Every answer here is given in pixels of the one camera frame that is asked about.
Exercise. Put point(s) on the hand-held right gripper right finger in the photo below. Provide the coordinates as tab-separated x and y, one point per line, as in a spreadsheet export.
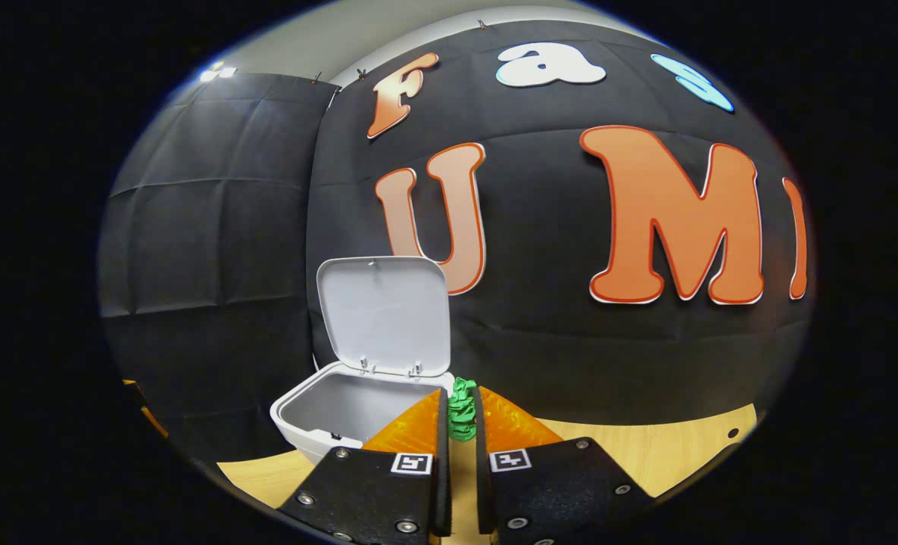
483	484

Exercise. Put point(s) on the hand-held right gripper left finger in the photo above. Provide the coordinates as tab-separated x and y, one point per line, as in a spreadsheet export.
443	469

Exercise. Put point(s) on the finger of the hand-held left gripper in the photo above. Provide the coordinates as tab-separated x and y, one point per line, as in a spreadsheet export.
155	422

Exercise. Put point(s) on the green paper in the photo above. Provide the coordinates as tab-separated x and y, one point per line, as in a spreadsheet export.
462	412

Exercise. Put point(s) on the white desktop garbage bin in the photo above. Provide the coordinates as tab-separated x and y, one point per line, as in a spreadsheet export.
385	318

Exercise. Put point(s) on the wooden desktop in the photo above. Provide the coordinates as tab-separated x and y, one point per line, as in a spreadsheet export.
668	446

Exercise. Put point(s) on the black backdrop cloth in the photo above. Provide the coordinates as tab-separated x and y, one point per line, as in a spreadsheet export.
570	363

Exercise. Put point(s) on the ceiling light strip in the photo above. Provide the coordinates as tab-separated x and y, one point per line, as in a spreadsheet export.
218	73

